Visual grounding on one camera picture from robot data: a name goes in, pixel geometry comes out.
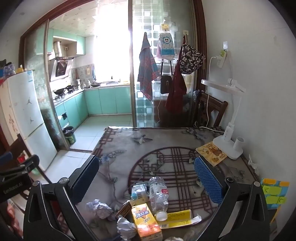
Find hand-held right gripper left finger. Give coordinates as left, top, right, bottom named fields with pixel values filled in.
left=23, top=154, right=100, bottom=241

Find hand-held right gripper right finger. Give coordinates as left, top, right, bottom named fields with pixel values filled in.
left=194, top=156, right=271, bottom=241

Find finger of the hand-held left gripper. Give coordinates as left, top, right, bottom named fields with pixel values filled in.
left=14, top=155, right=40, bottom=174

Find white paper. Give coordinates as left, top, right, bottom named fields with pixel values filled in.
left=116, top=217, right=137, bottom=241
left=86, top=199, right=116, bottom=220

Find yellow packaging box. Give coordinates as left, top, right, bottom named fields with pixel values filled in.
left=157, top=210, right=201, bottom=229

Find brown small box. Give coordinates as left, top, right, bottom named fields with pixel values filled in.
left=115, top=201, right=133, bottom=218

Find clear plastic bottle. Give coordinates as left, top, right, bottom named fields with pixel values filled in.
left=148, top=176, right=169, bottom=221

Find yellow drink carton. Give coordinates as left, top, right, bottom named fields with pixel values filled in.
left=131, top=203, right=163, bottom=240

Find black trash bin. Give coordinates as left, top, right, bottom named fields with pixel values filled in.
left=63, top=126, right=77, bottom=145

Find carved dark wooden chair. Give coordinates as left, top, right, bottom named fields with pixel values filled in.
left=0, top=133, right=53, bottom=184

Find white refrigerator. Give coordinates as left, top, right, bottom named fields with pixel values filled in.
left=0, top=70, right=58, bottom=171

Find white crumpled tissue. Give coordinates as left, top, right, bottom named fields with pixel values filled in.
left=248, top=154, right=260, bottom=174

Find table with floral cloth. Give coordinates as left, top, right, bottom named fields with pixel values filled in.
left=92, top=126, right=262, bottom=241

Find teal kitchen base cabinets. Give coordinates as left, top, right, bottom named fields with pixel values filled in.
left=54, top=86, right=132, bottom=130

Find dark red garment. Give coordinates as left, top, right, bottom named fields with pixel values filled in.
left=165, top=37, right=188, bottom=114

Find steel range hood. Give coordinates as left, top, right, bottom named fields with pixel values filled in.
left=47, top=40, right=74, bottom=81

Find black handbag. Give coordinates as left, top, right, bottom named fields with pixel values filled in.
left=159, top=61, right=173, bottom=95

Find plaid cloth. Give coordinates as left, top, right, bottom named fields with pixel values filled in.
left=137, top=32, right=160, bottom=101

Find black white printed bag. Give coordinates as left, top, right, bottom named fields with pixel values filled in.
left=179, top=44, right=206, bottom=75

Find blue smiley hanging bag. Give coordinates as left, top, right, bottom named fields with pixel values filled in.
left=158, top=32, right=175, bottom=62

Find white power cable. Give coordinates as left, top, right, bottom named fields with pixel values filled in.
left=203, top=56, right=226, bottom=133

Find teal kitchen wall cabinets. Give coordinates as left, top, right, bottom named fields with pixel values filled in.
left=47, top=28, right=86, bottom=56

